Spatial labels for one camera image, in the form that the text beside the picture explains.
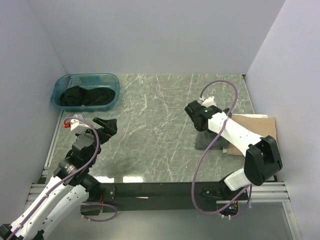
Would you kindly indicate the folded tan t shirt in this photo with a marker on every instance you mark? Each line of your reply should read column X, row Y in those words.
column 243, row 130

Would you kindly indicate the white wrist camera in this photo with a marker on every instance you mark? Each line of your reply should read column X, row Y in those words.
column 76, row 126
column 207, row 101

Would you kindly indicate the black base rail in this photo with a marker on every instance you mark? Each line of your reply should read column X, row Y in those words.
column 143, row 196

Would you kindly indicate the teal plastic basin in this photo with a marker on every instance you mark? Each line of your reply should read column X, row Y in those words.
column 87, row 81

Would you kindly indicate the black t shirt in basin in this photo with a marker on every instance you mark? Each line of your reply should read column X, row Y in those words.
column 78, row 96

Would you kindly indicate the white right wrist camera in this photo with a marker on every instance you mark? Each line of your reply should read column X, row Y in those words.
column 207, row 101

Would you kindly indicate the aluminium frame rail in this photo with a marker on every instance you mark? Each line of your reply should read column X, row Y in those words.
column 269, row 192

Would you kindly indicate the grey t shirt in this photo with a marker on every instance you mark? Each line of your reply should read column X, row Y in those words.
column 204, row 138

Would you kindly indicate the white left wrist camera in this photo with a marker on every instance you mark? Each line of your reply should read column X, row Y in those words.
column 76, row 126

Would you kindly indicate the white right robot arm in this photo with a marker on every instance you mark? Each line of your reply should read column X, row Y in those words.
column 262, row 156

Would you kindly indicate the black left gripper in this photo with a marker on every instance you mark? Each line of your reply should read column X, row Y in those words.
column 109, row 128

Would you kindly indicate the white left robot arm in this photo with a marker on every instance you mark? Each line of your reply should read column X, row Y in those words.
column 70, row 185

